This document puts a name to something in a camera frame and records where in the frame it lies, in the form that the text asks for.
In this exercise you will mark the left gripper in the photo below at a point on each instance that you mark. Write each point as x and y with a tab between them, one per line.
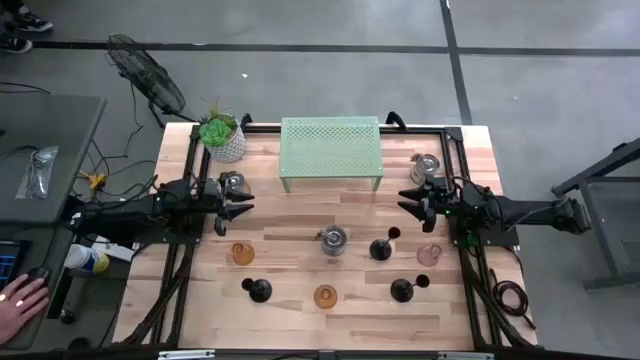
209	205

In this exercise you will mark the green perforated metal shelf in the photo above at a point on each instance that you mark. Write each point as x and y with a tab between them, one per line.
330	145

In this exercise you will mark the clear plastic bag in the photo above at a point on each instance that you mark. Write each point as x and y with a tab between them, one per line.
37	172

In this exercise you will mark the black floor fan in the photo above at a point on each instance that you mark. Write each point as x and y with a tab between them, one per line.
145	75

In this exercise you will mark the silver metal bracket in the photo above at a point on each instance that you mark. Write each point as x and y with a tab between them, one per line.
465	356
186	354

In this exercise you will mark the grey metal table frame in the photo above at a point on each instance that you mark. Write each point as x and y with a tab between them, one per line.
595	172

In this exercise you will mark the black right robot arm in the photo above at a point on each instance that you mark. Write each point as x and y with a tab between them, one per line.
525	210

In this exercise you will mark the amber glass candle holder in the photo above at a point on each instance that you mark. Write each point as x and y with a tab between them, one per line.
325	296
242	253

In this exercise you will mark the black computer mouse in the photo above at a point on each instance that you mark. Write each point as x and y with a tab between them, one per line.
39	274

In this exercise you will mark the metal tin candle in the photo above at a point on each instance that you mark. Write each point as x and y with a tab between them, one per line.
425	167
333	240

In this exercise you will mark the red heart mug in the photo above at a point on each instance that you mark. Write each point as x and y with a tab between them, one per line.
240	181

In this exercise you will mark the black candlestick holder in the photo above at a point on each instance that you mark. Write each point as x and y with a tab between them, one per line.
381	250
261	291
401	291

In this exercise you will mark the pink glass candle holder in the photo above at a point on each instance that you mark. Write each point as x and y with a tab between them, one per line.
429	255

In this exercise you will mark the person's hand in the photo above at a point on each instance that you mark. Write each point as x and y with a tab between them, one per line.
20	305

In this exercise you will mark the person's black shoe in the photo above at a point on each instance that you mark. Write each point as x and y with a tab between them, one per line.
32	22
15	46

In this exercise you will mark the white paper sheet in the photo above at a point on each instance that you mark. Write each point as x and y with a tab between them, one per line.
117	250

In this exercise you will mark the succulent in white pot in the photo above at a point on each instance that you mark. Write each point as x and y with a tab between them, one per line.
225	147

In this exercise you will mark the yellow power plug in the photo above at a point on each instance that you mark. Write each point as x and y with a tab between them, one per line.
97	181

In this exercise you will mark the white and yellow wipes canister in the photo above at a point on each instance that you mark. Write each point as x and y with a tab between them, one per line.
85	259

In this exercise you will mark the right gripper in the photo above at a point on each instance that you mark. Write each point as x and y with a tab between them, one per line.
437	205

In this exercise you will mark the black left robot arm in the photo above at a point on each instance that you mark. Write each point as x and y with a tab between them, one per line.
125	217

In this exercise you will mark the dark grey computer desk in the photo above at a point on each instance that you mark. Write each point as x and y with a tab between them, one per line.
55	235

